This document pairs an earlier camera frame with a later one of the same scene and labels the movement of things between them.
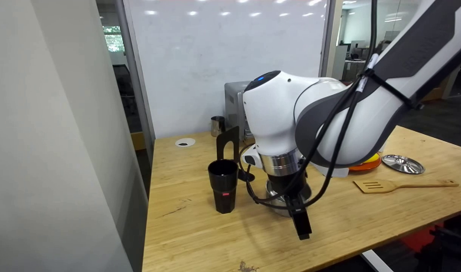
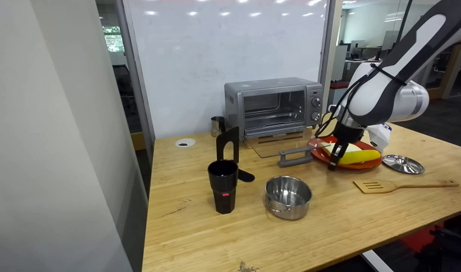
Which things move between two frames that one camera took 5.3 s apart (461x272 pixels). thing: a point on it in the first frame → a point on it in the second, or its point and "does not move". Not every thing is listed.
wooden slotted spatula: [381, 186] does not move
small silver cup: [216, 124] does not move
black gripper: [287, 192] → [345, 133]
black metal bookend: [233, 133] does not move
